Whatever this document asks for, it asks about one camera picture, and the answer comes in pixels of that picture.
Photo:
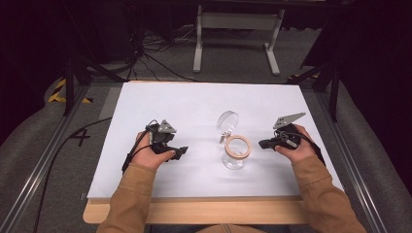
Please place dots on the white board sheet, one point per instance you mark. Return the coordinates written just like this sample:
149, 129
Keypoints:
194, 106

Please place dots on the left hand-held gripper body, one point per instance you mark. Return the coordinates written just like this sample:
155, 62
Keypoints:
160, 136

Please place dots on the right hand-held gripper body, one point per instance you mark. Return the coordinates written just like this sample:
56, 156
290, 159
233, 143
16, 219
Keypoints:
286, 136

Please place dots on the white metal stand frame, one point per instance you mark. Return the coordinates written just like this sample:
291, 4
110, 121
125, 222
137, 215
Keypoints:
238, 21

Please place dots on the person's right hand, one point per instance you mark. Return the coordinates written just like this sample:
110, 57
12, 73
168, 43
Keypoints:
304, 150

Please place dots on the glass jar with hinged lid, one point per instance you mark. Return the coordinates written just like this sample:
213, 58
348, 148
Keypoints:
234, 155

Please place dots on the black metal stand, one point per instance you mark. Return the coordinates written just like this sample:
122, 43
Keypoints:
333, 87

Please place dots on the black tripod stand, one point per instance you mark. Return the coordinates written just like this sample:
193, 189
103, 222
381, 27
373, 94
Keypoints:
69, 81

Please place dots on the person's left hand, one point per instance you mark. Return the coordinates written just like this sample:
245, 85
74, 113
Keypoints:
145, 155

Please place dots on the yellow black hazard tape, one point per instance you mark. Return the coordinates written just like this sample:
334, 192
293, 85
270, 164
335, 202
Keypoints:
58, 92

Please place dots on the aluminium rail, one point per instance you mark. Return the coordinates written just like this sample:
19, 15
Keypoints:
42, 165
353, 161

